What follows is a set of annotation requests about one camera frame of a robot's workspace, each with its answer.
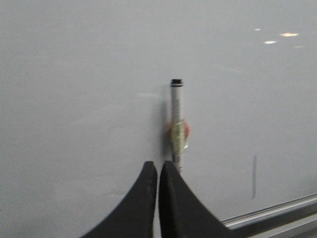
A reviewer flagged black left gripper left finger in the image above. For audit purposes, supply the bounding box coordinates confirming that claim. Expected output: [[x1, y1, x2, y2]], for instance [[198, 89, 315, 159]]
[[83, 161, 158, 238]]

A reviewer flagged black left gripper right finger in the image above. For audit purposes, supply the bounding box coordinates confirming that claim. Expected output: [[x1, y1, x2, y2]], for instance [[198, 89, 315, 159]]
[[158, 161, 238, 238]]

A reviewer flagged white whiteboard marker pen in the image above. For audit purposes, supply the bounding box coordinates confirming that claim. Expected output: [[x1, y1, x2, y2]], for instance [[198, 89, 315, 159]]
[[170, 79, 186, 172]]

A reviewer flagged large white whiteboard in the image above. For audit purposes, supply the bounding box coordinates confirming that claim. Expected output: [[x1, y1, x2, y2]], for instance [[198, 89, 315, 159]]
[[0, 0, 317, 238]]

